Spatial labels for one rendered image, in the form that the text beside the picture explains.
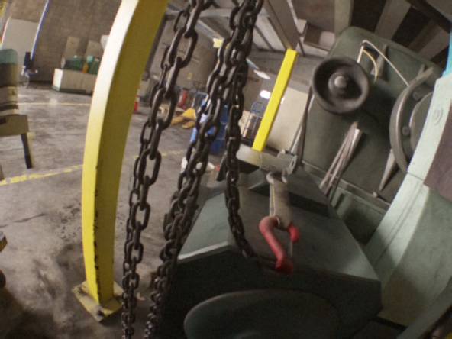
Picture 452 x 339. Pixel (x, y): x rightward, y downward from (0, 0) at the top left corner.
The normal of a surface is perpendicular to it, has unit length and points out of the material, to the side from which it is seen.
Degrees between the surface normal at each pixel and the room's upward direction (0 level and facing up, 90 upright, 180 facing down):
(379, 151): 90
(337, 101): 83
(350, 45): 90
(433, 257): 72
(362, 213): 90
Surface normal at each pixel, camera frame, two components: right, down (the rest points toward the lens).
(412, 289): -0.32, -0.13
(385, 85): -0.43, 0.15
